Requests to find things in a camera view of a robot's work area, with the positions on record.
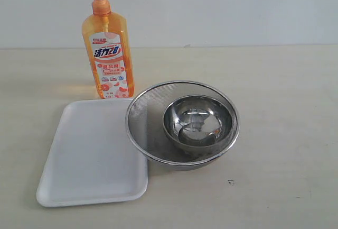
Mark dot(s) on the orange dish soap pump bottle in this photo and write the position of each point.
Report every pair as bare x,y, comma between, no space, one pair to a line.
106,39

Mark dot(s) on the small stainless steel bowl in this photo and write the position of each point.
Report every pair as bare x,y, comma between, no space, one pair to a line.
199,125

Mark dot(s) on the steel mesh strainer basket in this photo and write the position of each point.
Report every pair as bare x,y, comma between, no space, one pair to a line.
144,124

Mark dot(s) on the white foam tray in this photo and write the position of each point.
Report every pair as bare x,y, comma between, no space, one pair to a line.
91,159

